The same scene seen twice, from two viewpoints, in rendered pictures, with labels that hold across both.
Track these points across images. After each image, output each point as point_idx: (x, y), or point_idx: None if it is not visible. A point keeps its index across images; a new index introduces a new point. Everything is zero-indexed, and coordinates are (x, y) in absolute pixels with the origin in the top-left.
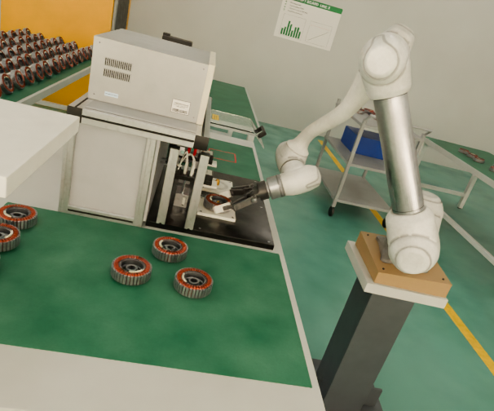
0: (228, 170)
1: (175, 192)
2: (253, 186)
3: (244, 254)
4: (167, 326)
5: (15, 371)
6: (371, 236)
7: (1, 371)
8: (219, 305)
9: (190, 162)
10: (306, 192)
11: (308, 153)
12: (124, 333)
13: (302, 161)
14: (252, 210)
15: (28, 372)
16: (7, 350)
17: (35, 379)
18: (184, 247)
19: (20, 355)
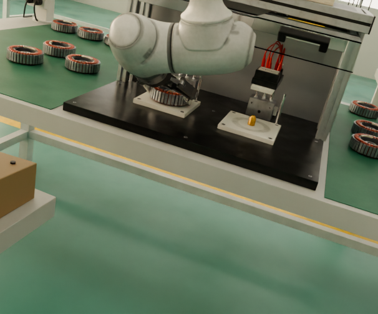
0: (367, 181)
1: (211, 99)
2: (180, 81)
3: (62, 91)
4: None
5: None
6: (2, 164)
7: (0, 24)
8: None
9: (357, 152)
10: (116, 59)
11: (193, 20)
12: None
13: (171, 27)
14: (170, 125)
15: None
16: (14, 27)
17: None
18: (75, 60)
19: (7, 27)
